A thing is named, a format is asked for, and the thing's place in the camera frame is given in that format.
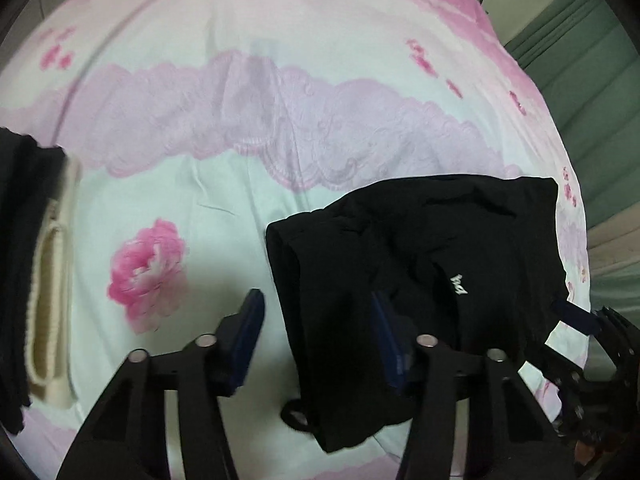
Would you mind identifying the black pants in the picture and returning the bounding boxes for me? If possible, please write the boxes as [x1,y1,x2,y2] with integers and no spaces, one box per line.
[265,175,571,454]

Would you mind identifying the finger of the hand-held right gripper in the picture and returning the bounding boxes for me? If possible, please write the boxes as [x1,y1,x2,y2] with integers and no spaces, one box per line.
[551,301,640,367]
[542,344,587,389]

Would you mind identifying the folded black garment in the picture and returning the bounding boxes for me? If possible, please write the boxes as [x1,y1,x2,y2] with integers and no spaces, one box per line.
[0,127,69,437]

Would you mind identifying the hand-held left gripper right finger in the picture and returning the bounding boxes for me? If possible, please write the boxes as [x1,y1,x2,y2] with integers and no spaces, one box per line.
[372,292,574,480]

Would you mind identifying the green curtain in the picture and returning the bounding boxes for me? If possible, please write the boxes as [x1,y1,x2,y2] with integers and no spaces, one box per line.
[502,0,640,322]

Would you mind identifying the cream knitted sweater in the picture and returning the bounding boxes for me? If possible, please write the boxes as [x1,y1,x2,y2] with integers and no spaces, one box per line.
[25,147,84,407]

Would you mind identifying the pink floral bed sheet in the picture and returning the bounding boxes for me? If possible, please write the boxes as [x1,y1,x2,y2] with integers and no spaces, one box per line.
[0,0,595,480]

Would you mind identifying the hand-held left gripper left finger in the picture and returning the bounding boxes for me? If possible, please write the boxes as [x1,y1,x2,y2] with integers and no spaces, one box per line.
[57,288,266,480]

